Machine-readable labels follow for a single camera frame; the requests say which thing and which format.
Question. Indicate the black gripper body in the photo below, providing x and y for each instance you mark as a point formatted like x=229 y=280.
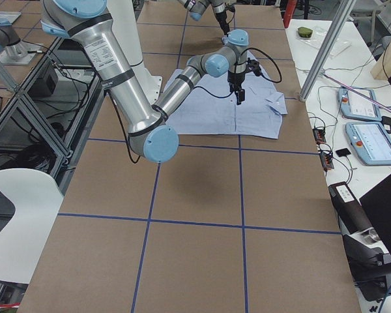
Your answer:
x=221 y=17
x=234 y=77

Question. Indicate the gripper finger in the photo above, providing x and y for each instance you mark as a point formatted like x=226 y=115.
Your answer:
x=225 y=29
x=232 y=88
x=240 y=95

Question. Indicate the light blue striped dress shirt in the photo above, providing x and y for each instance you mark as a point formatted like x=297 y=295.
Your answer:
x=206 y=110

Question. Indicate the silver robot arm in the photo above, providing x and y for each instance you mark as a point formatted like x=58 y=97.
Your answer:
x=198 y=8
x=108 y=33

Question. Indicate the green cloth pouch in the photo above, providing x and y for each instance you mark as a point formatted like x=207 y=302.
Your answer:
x=304 y=32

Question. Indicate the red cylinder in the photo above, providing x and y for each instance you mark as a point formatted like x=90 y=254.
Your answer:
x=289 y=11

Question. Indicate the upper blue teach pendant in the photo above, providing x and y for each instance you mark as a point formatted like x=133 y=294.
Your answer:
x=354 y=106

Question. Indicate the blue teach pendant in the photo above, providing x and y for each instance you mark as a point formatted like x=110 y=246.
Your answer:
x=354 y=106
x=370 y=141

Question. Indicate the lower blue teach pendant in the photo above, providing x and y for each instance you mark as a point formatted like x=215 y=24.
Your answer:
x=370 y=141

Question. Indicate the brown cylinder device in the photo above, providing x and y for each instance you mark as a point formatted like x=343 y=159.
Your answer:
x=348 y=208

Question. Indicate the black monitor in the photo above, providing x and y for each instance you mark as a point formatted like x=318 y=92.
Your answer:
x=376 y=204

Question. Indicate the white chair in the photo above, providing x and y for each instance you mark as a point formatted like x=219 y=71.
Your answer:
x=37 y=200

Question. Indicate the aluminium frame post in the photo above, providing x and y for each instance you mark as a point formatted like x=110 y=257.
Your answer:
x=334 y=30

